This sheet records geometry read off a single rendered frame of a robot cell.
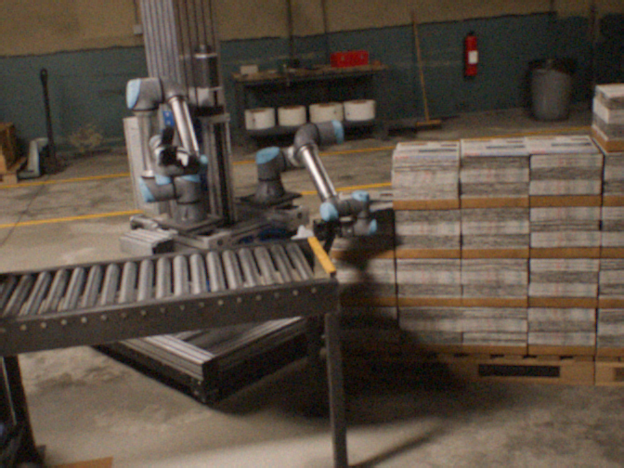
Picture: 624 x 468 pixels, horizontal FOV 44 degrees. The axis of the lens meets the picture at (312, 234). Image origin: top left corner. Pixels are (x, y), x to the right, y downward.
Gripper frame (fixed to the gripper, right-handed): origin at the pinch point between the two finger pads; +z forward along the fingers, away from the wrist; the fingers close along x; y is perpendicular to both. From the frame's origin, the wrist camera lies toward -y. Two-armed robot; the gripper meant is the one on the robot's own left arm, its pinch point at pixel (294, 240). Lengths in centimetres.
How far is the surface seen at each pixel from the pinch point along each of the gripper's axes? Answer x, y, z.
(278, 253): 26.0, 3.3, 10.5
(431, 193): 1, 14, -61
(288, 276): 53, 3, 10
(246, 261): 30.6, 3.4, 23.4
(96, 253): -265, -76, 117
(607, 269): 26, -21, -130
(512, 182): 12, 18, -93
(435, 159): 2, 29, -62
